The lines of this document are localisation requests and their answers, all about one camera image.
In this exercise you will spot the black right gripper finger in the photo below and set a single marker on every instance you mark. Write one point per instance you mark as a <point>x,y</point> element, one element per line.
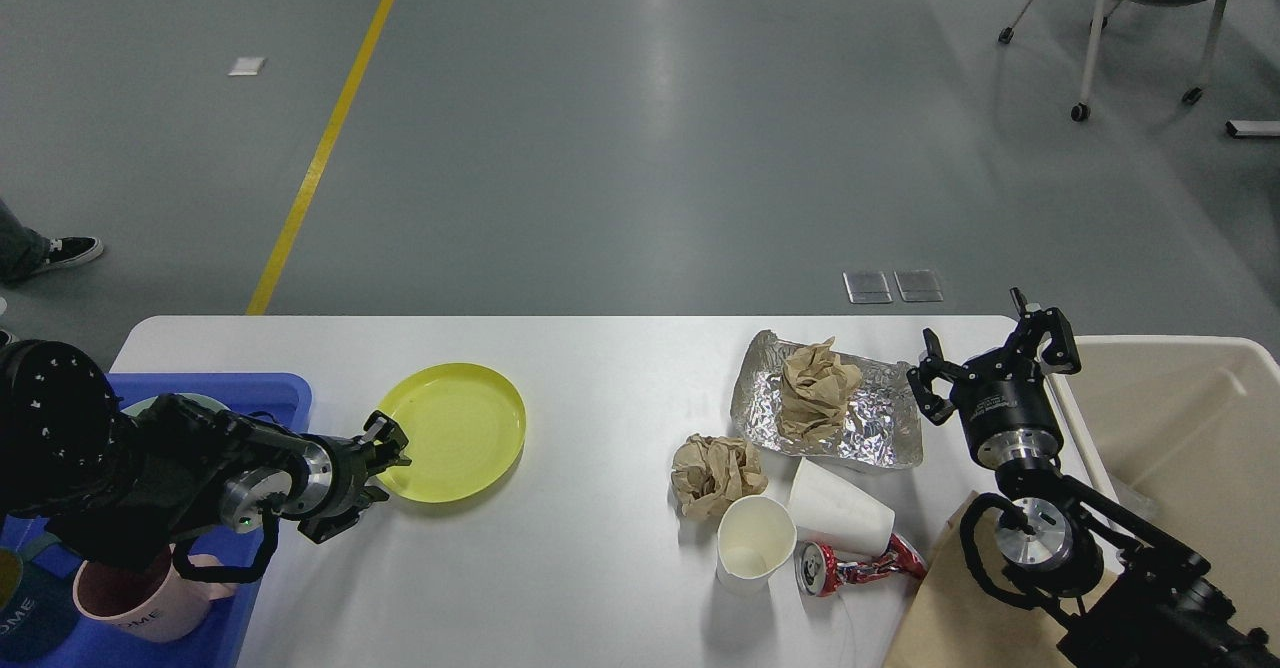
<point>931,367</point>
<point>1042,342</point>

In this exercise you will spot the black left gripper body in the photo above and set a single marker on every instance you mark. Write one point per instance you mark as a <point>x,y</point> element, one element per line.
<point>335,475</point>

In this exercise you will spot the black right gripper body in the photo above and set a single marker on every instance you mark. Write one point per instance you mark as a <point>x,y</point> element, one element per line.
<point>1005,411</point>

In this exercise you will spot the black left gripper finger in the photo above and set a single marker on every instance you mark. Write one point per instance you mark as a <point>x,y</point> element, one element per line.
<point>321,529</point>
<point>383,444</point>

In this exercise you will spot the yellow plastic plate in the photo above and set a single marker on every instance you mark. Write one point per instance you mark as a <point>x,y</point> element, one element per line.
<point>467,426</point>

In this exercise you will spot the pink mug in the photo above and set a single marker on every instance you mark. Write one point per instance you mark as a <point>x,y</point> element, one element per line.
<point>156,604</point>

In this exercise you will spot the dark teal mug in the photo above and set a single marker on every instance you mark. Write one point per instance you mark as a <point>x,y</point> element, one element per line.
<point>37,607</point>

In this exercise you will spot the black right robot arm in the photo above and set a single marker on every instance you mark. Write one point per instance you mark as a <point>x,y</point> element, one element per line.
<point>1126,593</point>

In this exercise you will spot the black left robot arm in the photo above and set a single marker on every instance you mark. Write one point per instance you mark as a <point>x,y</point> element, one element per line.
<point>207,488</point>

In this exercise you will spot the crumpled aluminium foil sheet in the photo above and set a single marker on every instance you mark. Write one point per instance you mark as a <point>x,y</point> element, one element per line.
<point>881,422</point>

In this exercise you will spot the blue plastic tray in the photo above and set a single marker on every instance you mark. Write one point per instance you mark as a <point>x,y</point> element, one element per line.
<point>217,641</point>

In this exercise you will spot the crumpled brown paper on foil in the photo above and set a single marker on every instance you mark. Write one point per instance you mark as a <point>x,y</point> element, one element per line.
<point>816,388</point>

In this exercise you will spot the right metal floor plate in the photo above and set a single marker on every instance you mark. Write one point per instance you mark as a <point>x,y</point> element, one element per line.
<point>919,286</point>

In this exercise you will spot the metal floor plate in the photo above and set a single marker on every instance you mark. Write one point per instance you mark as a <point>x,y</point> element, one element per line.
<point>867,287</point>
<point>919,286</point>

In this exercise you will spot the left metal floor plate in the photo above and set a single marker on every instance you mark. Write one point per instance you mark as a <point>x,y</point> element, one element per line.
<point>867,287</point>

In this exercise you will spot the beige plastic bin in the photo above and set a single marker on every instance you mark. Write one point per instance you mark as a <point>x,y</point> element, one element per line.
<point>1185,430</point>

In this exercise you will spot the tipped white paper cup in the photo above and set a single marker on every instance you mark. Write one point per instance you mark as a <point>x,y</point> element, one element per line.
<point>827,508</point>

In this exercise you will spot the crushed red soda can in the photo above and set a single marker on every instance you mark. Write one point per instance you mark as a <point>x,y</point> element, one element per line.
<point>820,573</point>

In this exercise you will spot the pale green plate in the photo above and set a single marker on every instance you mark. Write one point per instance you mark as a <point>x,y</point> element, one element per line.
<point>135,409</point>

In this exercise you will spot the brown paper bag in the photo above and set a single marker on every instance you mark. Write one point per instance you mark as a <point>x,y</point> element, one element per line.
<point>952,623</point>

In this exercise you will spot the upright white paper cup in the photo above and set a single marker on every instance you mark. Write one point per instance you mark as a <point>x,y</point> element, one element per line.
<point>755,537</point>

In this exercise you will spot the crumpled brown paper ball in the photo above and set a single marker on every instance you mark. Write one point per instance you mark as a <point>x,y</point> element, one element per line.
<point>709,474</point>

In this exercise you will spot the white bar on floor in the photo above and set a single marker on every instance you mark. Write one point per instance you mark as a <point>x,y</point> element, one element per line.
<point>1252,129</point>

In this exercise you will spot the black and white shoe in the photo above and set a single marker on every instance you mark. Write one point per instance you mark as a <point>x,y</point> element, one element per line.
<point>65,253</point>

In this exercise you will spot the white floor marker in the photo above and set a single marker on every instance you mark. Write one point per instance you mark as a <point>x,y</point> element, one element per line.
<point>247,66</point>

